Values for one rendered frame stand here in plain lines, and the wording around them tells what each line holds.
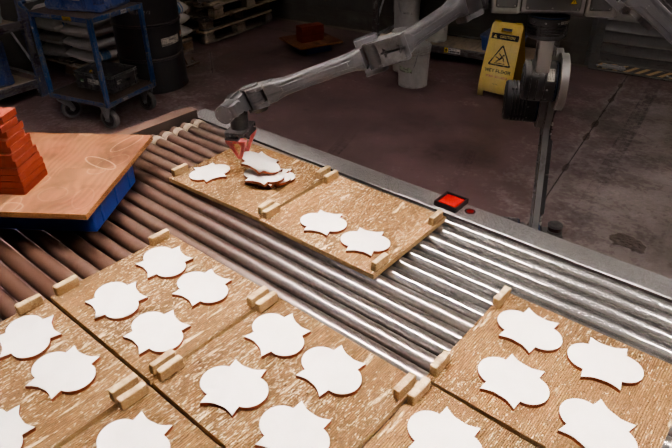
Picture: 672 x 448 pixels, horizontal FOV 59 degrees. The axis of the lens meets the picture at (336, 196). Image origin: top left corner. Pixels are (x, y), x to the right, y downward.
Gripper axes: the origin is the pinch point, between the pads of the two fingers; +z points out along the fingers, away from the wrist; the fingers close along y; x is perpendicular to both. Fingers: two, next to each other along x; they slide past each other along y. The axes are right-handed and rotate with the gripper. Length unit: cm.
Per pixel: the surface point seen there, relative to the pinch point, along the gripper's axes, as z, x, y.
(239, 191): 7.6, -2.6, -11.2
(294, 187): 7.9, -18.5, -4.6
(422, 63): 85, -10, 348
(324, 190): 8.1, -28.2, -4.1
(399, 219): 8, -54, -15
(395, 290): 10, -58, -44
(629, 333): 10, -111, -46
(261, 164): 2.3, -7.0, -2.2
